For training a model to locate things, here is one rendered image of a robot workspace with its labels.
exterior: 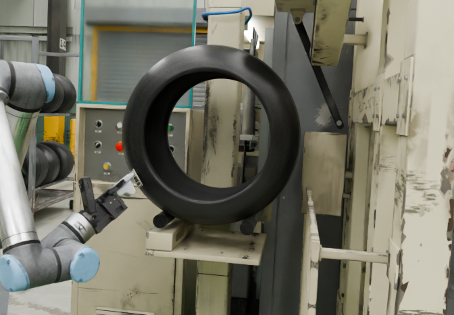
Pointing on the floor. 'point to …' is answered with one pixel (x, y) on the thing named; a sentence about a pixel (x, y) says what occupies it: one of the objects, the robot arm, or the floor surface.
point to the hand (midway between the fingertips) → (129, 174)
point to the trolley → (36, 165)
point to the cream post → (221, 132)
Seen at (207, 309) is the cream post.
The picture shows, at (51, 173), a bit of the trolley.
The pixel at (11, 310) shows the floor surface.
